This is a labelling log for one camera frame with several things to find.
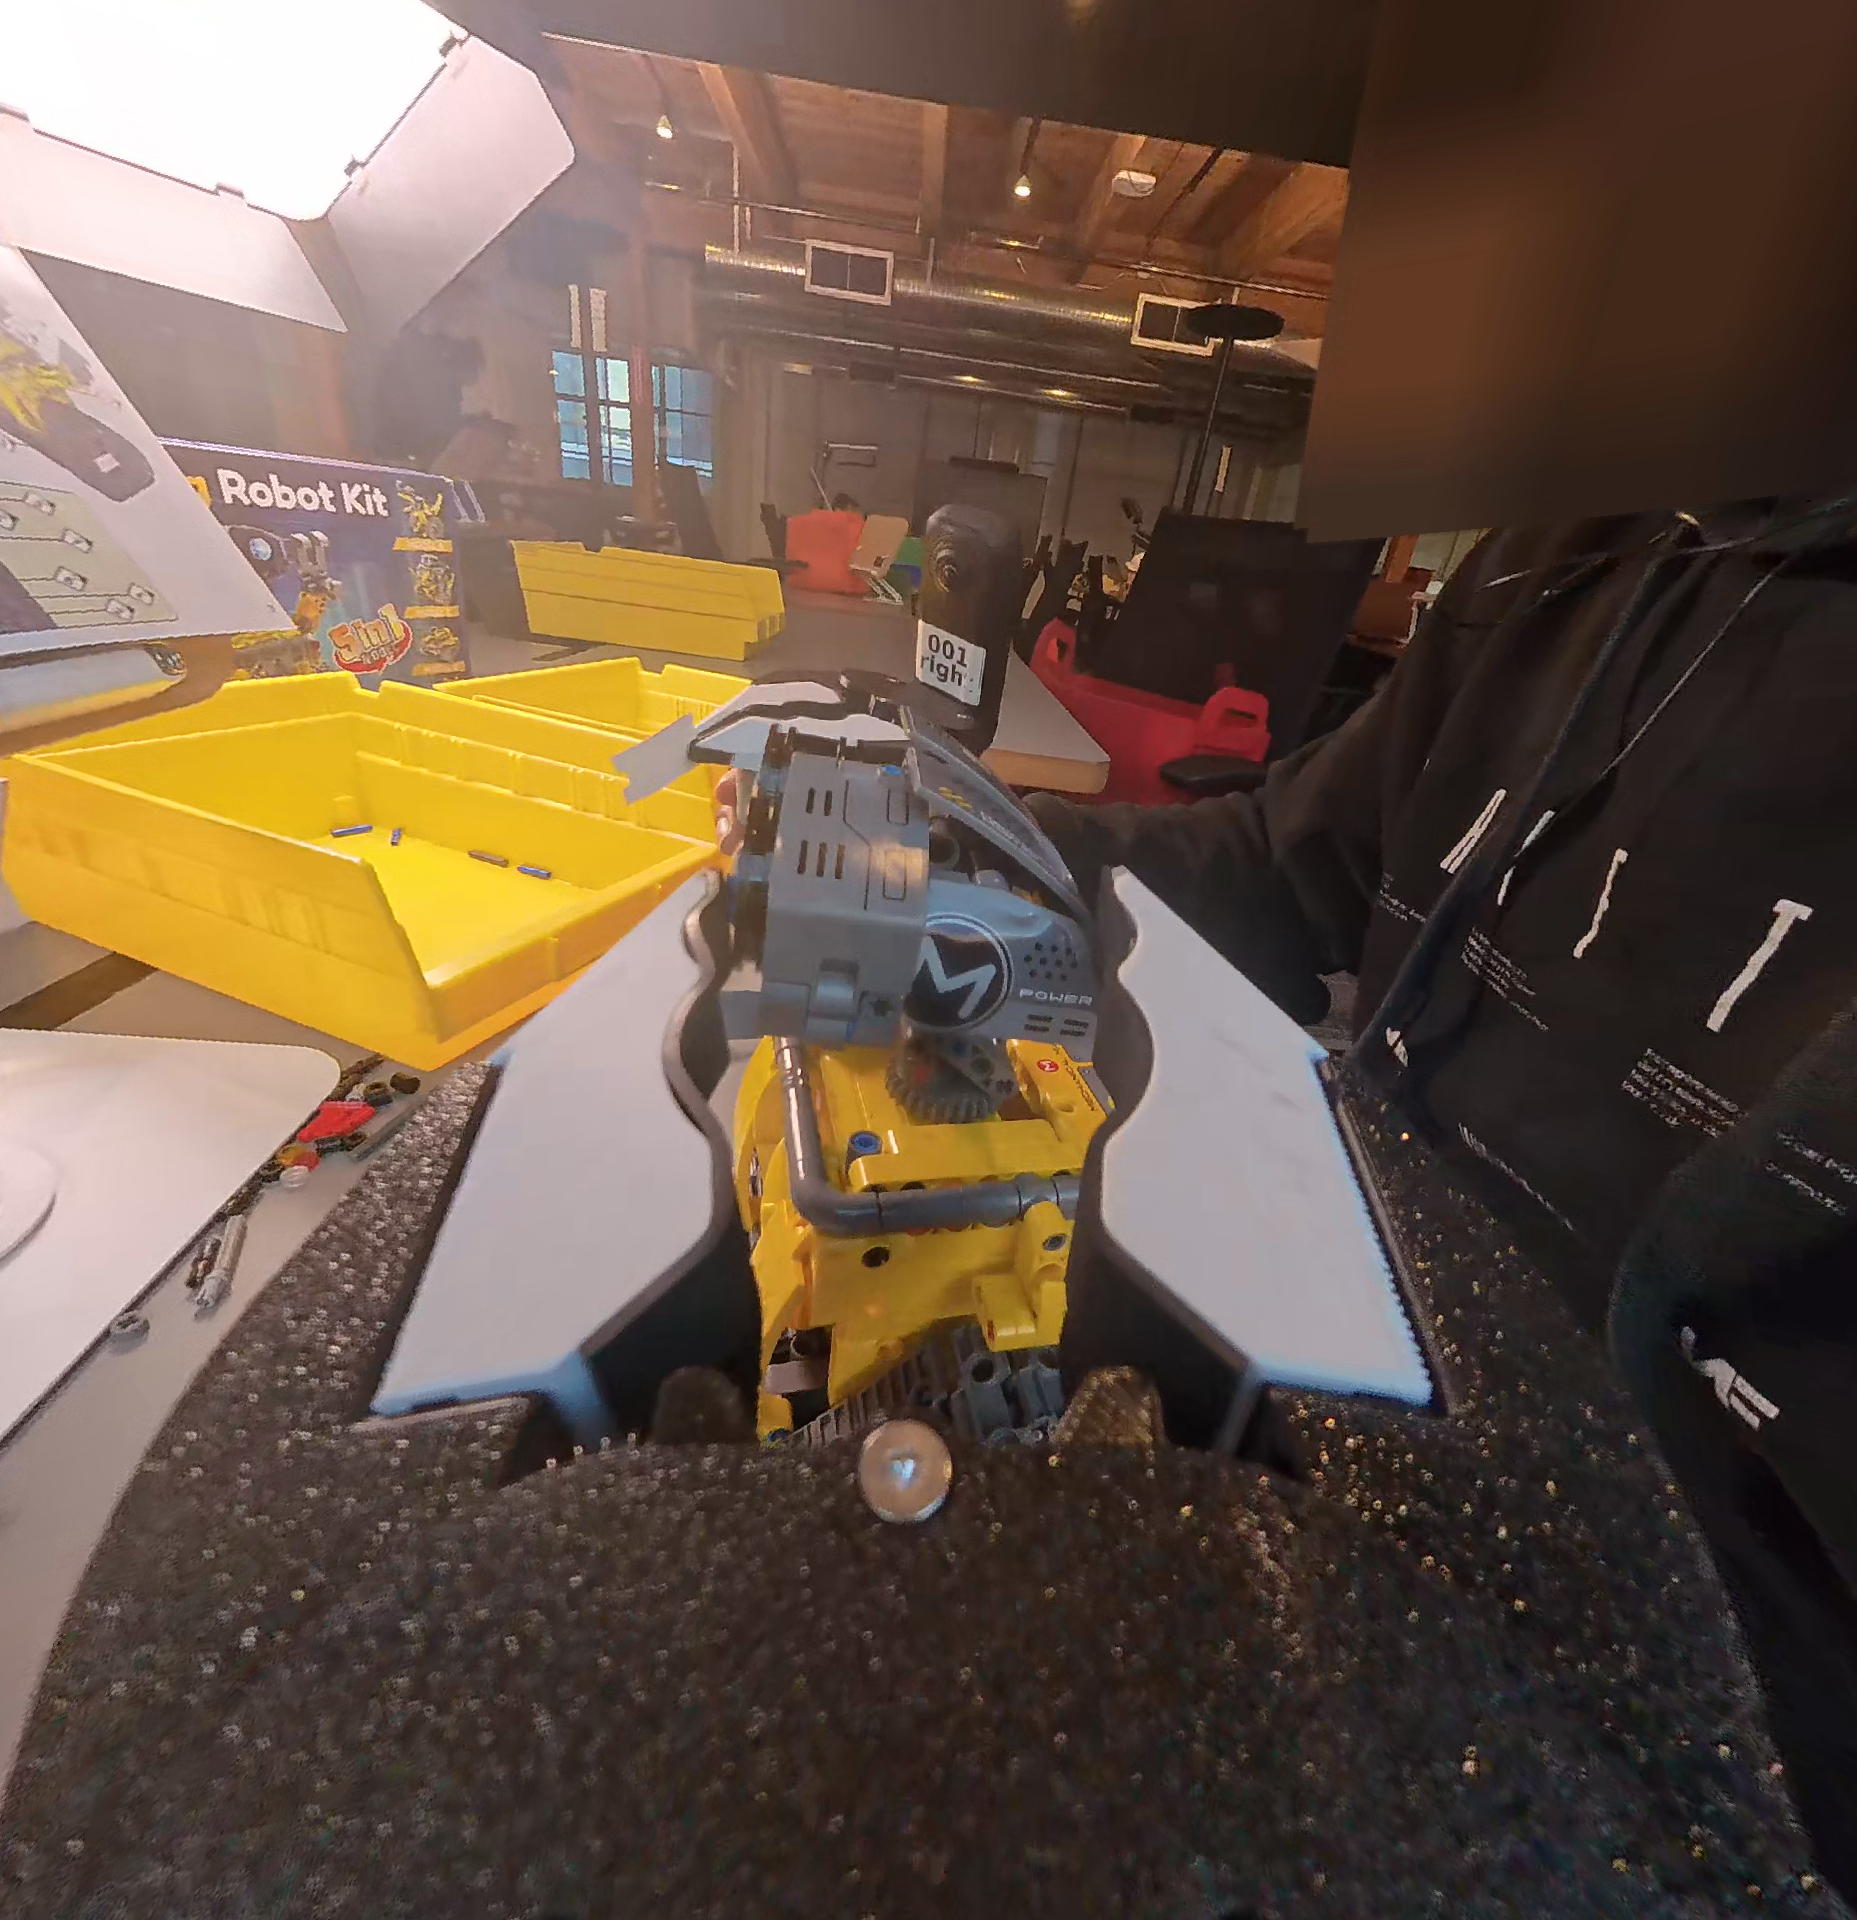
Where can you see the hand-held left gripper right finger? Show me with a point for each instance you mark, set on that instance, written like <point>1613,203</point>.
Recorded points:
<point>1257,1199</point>

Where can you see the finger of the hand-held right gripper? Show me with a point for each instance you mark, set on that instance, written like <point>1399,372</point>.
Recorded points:
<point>806,700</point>
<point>1003,818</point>

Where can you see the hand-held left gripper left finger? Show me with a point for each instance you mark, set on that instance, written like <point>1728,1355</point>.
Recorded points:
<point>569,1199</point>

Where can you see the yellow grey brick robot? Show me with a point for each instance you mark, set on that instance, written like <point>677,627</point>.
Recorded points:
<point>867,900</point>

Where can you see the person's right hand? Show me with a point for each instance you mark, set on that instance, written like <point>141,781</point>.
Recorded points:
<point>737,810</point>

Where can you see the red plastic tub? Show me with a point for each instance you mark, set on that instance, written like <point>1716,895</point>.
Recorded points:
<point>1139,720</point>

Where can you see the yellow plastic bin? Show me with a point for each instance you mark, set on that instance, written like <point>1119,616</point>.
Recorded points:
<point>596,699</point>
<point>193,900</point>
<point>643,599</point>

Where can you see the black office chair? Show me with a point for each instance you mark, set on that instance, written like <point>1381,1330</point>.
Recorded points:
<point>1214,766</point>

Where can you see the pile of small brick pieces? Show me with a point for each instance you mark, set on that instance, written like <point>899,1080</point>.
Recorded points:
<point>337,1119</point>

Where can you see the black fabric panel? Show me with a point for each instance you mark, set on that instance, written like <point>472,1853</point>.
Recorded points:
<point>1243,614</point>

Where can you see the white air vent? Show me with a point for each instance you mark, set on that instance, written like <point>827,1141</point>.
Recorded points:
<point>1171,323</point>
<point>850,272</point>

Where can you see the window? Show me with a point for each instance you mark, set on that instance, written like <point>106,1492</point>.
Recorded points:
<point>629,421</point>

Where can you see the grey brick axle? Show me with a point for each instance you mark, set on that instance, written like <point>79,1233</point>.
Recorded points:
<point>218,1259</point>

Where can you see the black floor lamp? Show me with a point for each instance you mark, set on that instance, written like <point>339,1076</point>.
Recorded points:
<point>1235,323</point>

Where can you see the white book stand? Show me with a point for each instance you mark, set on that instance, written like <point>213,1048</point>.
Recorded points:
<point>148,1156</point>

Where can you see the dark blue robot kit box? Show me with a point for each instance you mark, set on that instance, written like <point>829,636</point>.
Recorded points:
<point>343,511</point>

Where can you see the instruction booklet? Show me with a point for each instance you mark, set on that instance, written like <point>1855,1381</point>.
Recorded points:
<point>74,495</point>

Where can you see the studio light panel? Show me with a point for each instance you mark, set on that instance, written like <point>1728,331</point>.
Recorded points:
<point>193,90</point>

